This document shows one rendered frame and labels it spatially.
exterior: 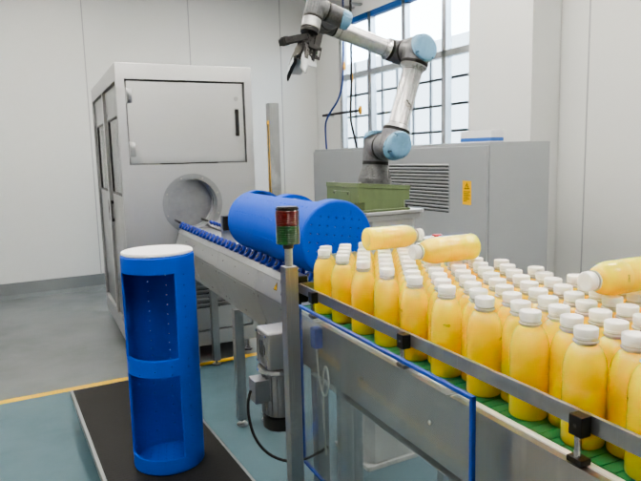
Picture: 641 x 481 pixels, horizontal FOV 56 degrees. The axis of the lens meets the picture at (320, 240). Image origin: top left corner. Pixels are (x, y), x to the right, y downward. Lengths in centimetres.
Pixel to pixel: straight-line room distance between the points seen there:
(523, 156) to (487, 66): 141
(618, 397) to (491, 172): 270
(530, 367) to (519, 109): 378
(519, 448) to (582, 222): 377
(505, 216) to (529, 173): 32
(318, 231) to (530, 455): 120
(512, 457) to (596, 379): 22
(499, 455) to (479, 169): 265
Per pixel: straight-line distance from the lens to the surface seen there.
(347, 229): 216
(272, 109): 358
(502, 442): 121
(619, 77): 470
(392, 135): 254
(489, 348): 126
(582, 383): 109
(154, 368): 246
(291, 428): 174
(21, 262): 709
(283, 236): 158
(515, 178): 382
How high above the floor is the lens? 139
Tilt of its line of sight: 8 degrees down
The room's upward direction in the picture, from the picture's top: 1 degrees counter-clockwise
